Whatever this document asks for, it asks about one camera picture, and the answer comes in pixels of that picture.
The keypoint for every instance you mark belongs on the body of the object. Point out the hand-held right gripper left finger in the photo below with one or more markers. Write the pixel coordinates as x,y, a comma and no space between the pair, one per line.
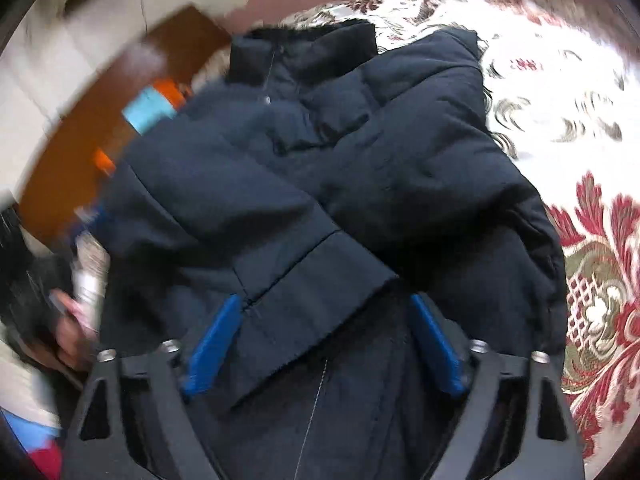
215,342

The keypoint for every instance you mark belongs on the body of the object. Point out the brown wooden headboard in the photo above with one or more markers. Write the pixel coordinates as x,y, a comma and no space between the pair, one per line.
100,135

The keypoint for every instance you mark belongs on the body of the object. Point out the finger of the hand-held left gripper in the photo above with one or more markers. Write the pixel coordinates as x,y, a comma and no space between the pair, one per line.
92,275

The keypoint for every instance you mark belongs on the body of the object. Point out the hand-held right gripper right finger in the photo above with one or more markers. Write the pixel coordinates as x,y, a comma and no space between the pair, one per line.
439,347

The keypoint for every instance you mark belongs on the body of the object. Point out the blue and red cloth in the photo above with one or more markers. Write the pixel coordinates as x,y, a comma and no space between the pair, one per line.
35,440

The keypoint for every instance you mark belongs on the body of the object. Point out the person's left hand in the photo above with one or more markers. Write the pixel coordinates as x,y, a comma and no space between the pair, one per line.
70,342

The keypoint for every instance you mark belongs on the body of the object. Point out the floral white red bedspread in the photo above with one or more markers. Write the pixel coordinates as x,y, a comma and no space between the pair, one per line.
565,125

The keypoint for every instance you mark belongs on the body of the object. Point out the dark navy puffer jacket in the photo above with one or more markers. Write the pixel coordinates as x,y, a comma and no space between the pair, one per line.
320,175

